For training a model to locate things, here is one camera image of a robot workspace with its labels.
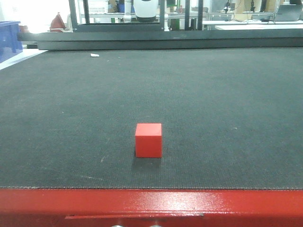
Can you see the dark grey table mat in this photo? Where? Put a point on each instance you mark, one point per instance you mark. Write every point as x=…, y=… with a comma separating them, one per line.
x=231, y=119

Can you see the black metal frame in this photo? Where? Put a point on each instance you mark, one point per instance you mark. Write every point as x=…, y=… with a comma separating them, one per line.
x=91, y=27

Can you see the white black robot base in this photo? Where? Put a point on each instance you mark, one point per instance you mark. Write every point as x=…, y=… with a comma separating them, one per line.
x=145, y=15

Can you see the red triangular object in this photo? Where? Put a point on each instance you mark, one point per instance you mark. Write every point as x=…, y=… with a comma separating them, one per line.
x=57, y=24

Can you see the red metal table edge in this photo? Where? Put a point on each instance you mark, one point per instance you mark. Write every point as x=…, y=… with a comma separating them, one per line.
x=150, y=208

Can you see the white background table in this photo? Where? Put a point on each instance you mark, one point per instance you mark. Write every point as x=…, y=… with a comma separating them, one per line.
x=254, y=25

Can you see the red magnetic cube block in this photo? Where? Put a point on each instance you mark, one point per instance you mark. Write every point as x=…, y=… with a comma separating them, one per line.
x=148, y=140

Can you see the white paper scrap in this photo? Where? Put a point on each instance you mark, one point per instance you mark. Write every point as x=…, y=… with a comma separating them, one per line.
x=94, y=55

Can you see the grey laptop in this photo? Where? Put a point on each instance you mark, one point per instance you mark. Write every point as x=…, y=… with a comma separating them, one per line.
x=288, y=13

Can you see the blue plastic bin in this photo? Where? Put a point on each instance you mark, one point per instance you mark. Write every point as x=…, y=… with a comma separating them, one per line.
x=10, y=46

